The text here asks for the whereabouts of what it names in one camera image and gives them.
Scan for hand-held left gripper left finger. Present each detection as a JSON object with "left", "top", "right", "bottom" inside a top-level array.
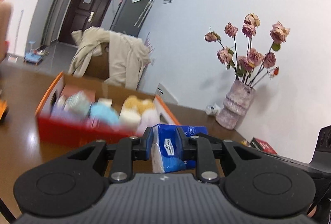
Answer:
[{"left": 65, "top": 127, "right": 155, "bottom": 183}]

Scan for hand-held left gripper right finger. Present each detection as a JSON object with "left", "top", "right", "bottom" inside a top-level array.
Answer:
[{"left": 176, "top": 127, "right": 301, "bottom": 185}]

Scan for blue tissue pack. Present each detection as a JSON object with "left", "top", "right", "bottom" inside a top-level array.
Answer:
[{"left": 150, "top": 123, "right": 209, "bottom": 173}]

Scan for lilac fluffy towel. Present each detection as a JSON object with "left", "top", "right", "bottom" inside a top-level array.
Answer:
[{"left": 139, "top": 108, "right": 161, "bottom": 134}]

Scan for yellow and white plush toy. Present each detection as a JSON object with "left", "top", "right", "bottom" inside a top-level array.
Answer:
[{"left": 118, "top": 95, "right": 156, "bottom": 126}]

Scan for light blue puff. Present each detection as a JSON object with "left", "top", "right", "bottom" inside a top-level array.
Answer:
[{"left": 89, "top": 102, "right": 121, "bottom": 126}]

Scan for red cardboard box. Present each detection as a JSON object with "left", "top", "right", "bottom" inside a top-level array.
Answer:
[{"left": 35, "top": 71, "right": 182, "bottom": 148}]

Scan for iridescent plastic bag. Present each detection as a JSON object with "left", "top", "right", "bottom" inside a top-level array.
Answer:
[{"left": 63, "top": 92, "right": 93, "bottom": 119}]

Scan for pink layered soap bar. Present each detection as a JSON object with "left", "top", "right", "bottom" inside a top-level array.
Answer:
[{"left": 61, "top": 84, "right": 97, "bottom": 105}]

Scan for small white jar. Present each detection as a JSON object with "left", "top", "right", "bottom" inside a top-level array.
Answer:
[{"left": 205, "top": 104, "right": 221, "bottom": 116}]

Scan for red and black box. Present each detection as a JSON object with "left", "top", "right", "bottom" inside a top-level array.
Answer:
[{"left": 249, "top": 137, "right": 278, "bottom": 155}]

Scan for pink textured vase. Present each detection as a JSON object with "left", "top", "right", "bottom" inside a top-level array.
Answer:
[{"left": 216, "top": 79, "right": 255, "bottom": 131}]

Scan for beige coat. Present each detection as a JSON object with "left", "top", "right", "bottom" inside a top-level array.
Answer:
[{"left": 68, "top": 26, "right": 151, "bottom": 90}]

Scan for brown cardboard box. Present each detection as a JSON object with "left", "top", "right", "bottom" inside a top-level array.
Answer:
[{"left": 84, "top": 42, "right": 111, "bottom": 80}]

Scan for dried pink roses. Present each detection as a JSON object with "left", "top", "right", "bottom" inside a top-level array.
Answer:
[{"left": 204, "top": 13, "right": 291, "bottom": 88}]

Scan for grey refrigerator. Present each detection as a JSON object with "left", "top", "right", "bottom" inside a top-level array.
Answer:
[{"left": 110, "top": 0, "right": 156, "bottom": 39}]

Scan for folded white umbrella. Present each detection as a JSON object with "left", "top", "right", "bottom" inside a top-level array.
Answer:
[{"left": 134, "top": 0, "right": 156, "bottom": 28}]

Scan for blue pet feeder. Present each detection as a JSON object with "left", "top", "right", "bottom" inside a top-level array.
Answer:
[{"left": 23, "top": 41, "right": 50, "bottom": 66}]

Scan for dark brown door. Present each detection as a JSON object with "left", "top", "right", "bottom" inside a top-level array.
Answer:
[{"left": 58, "top": 0, "right": 119, "bottom": 47}]

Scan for orange elastic band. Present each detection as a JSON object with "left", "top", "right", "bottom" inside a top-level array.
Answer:
[{"left": 0, "top": 98, "right": 10, "bottom": 124}]

